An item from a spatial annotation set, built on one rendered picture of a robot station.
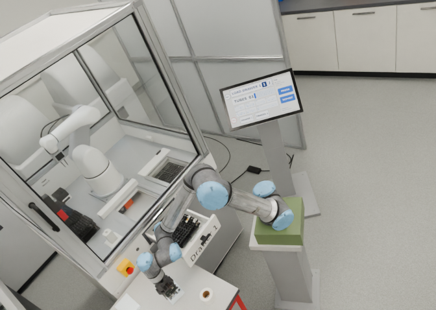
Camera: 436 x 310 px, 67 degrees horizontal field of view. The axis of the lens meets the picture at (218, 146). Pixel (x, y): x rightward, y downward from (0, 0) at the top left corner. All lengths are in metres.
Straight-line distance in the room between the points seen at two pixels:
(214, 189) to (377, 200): 1.89
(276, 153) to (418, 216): 1.14
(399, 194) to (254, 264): 1.29
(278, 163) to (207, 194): 1.47
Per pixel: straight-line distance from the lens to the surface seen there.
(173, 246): 1.56
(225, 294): 1.81
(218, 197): 1.33
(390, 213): 2.90
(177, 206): 1.53
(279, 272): 2.19
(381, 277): 2.61
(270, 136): 2.52
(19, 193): 1.57
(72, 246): 1.78
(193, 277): 1.91
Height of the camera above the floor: 2.31
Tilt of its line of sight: 37 degrees down
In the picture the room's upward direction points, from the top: 23 degrees counter-clockwise
